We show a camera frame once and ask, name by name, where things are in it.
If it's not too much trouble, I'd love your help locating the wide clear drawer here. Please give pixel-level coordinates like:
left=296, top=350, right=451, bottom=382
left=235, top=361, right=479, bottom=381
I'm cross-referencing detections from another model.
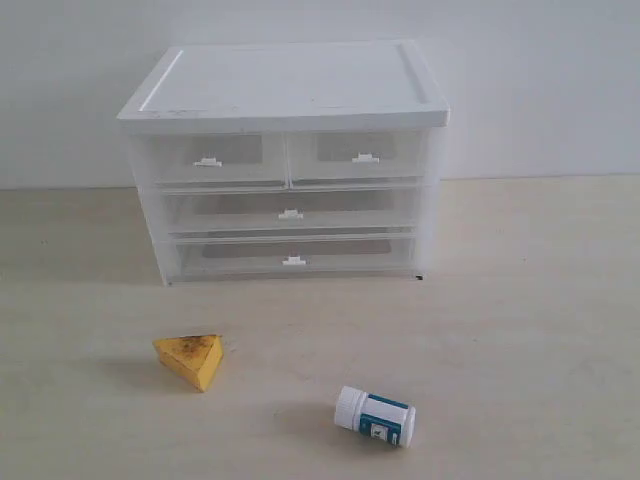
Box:
left=172, top=234, right=414, bottom=277
left=161, top=189, right=417, bottom=235

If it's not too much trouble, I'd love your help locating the bottom wide clear drawer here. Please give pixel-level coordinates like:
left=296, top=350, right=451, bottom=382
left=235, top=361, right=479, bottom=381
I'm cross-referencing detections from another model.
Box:
left=172, top=234, right=414, bottom=277

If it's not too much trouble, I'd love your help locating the yellow cheese wedge toy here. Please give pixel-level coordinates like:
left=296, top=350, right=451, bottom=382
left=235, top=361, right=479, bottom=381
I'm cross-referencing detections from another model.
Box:
left=152, top=335, right=224, bottom=393

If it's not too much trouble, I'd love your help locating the white plastic drawer cabinet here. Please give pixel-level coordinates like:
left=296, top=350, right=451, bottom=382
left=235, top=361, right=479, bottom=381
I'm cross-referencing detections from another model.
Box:
left=117, top=40, right=450, bottom=286

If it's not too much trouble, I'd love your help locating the middle wide clear drawer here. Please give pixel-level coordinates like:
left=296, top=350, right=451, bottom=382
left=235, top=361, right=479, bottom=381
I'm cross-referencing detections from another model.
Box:
left=161, top=189, right=417, bottom=235

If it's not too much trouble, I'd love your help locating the white pill bottle teal label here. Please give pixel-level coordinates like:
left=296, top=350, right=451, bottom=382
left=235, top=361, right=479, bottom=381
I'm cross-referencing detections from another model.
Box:
left=334, top=386, right=416, bottom=448

